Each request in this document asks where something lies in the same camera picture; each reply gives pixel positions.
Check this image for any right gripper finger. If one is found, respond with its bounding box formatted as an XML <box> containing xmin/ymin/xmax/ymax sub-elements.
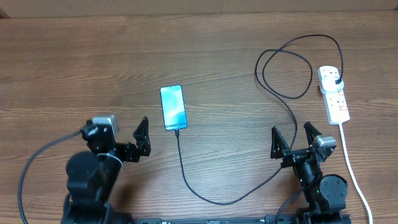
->
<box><xmin>271</xmin><ymin>126</ymin><xmax>290</xmax><ymax>159</ymax></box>
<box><xmin>303</xmin><ymin>121</ymin><xmax>322</xmax><ymax>146</ymax></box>

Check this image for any Samsung Galaxy smartphone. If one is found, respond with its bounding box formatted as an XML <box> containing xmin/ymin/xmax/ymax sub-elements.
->
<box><xmin>160</xmin><ymin>85</ymin><xmax>188</xmax><ymax>131</ymax></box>

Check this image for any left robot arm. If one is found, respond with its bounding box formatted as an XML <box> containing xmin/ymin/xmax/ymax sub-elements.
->
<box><xmin>61</xmin><ymin>115</ymin><xmax>151</xmax><ymax>224</ymax></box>

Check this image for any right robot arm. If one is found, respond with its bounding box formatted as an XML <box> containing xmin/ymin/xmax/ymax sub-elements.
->
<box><xmin>266</xmin><ymin>122</ymin><xmax>351</xmax><ymax>224</ymax></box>

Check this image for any white charger plug adapter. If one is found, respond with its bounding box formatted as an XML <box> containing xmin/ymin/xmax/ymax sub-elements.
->
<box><xmin>320</xmin><ymin>78</ymin><xmax>345</xmax><ymax>94</ymax></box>

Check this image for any white power strip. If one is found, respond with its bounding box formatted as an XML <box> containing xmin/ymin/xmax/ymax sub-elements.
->
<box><xmin>317</xmin><ymin>65</ymin><xmax>350</xmax><ymax>125</ymax></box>

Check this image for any white power strip cord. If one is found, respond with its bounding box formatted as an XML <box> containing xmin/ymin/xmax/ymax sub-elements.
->
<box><xmin>338</xmin><ymin>123</ymin><xmax>374</xmax><ymax>224</ymax></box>

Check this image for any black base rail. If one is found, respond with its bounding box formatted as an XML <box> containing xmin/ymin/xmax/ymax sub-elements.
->
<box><xmin>124</xmin><ymin>213</ymin><xmax>352</xmax><ymax>224</ymax></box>

